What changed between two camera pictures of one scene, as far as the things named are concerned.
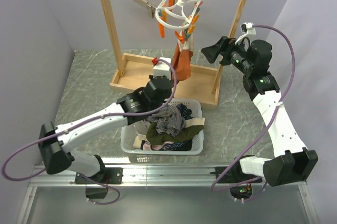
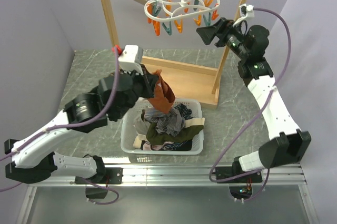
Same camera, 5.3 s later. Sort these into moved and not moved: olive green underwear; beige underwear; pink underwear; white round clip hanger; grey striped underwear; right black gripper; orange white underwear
Moved: right black gripper; orange white underwear; white round clip hanger
Not moved: grey striped underwear; olive green underwear; beige underwear; pink underwear
